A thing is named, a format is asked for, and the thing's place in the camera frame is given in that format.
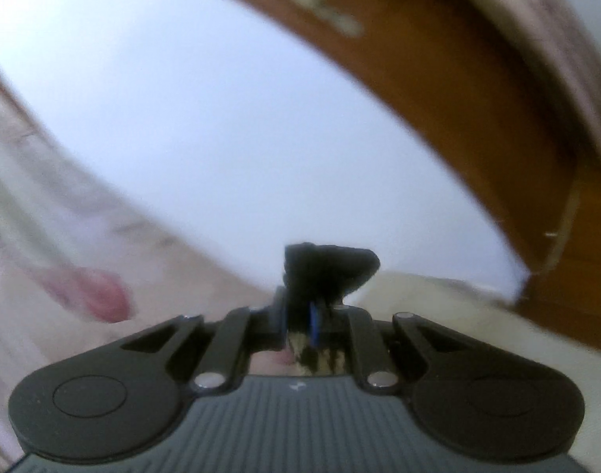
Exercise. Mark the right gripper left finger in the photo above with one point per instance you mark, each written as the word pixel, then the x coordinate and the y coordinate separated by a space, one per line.
pixel 119 398

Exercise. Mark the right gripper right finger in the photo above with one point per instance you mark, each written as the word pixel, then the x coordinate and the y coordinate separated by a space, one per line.
pixel 473 397

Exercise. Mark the black white striped knit cardigan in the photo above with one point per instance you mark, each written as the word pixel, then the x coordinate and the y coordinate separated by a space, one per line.
pixel 317 279

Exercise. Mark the pink leaf print curtain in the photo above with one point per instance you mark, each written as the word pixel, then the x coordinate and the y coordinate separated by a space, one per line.
pixel 80 266

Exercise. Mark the brown wooden door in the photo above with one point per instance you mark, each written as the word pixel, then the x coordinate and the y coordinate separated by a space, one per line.
pixel 496 120

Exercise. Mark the door side curtain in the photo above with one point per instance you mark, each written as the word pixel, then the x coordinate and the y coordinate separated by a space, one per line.
pixel 550 33

